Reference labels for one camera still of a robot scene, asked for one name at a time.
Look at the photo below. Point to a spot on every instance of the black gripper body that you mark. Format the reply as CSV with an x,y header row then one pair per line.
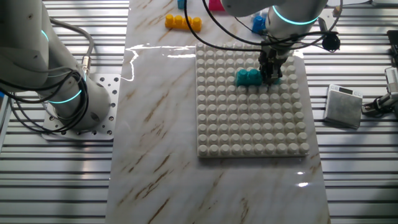
x,y
273,57

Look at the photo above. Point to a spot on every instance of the perforated robot base plate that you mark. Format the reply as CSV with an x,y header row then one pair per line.
x,y
107,124

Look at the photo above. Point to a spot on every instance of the black device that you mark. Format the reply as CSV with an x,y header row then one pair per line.
x,y
393,46

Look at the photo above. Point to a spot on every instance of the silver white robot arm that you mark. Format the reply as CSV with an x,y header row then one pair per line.
x,y
28,46

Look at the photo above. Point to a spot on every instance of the small wooden cube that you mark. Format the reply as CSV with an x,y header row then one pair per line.
x,y
335,12

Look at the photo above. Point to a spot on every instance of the small silver camera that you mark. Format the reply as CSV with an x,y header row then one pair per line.
x,y
392,79

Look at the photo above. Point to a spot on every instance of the blue four-stud block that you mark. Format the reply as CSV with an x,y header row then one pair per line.
x,y
258,25

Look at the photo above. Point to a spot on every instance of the white studded baseplate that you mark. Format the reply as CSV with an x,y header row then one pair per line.
x,y
248,118

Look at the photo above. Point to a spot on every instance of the light blue three-stud block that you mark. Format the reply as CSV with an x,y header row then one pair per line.
x,y
181,3

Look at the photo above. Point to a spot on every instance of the magenta three-stud block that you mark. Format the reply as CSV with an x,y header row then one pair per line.
x,y
215,5

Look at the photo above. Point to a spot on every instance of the metal camera mount clamp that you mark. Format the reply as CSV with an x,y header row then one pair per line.
x,y
381,104

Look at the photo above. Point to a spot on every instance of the teal four-stud block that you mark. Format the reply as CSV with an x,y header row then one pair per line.
x,y
247,77

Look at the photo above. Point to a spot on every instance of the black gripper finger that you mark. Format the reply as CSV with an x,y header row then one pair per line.
x,y
275,74
265,74

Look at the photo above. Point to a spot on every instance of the marble pattern board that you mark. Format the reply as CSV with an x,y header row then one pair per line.
x,y
161,124

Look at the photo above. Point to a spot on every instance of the silver digital scale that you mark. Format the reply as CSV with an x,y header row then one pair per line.
x,y
343,107

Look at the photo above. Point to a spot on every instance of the orange four-stud block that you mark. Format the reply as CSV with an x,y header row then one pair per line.
x,y
183,23

